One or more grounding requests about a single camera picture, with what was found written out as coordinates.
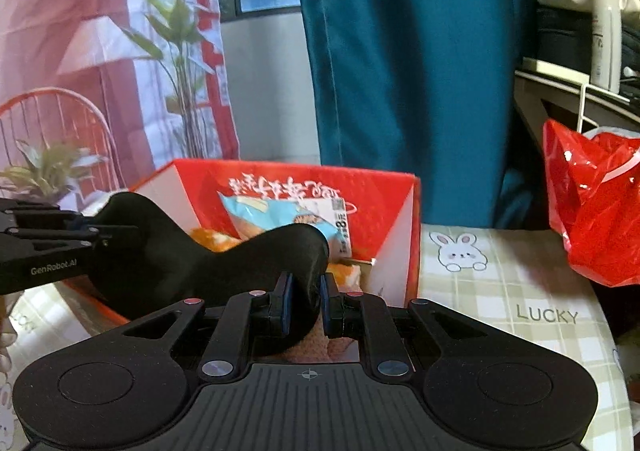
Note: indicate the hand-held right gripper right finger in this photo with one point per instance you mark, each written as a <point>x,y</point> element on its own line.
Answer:
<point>326,308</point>

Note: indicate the printed wall tapestry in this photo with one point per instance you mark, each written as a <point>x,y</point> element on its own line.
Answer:
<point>75,6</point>

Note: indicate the red strawberry print cardboard box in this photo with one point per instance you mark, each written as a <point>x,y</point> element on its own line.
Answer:
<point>210,186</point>

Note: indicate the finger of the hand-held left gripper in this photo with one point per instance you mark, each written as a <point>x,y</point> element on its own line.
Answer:
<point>40,216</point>
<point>60,236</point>

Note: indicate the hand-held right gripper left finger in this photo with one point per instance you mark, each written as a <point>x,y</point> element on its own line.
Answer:
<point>286,308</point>

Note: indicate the pale sticky note pad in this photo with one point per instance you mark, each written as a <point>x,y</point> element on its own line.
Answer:
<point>550,66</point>

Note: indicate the dark desk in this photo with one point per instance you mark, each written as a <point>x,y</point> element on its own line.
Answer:
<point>527,96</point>

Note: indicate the teal curtain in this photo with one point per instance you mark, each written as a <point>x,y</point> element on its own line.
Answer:
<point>410,56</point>

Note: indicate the checked rabbit print tablecloth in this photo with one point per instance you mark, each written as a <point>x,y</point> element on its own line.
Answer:
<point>500,281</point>

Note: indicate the red plastic bag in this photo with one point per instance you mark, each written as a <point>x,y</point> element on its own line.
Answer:
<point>590,211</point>

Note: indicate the person's left hand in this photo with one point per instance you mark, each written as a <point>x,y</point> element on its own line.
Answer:
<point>5,336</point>

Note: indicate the dark zip case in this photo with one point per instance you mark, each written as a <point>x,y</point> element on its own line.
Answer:
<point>560,36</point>

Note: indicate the white spray bottle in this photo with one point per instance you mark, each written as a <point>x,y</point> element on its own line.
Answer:
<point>606,41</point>

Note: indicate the blue bread packet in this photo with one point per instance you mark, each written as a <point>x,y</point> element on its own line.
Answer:
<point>260,216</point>

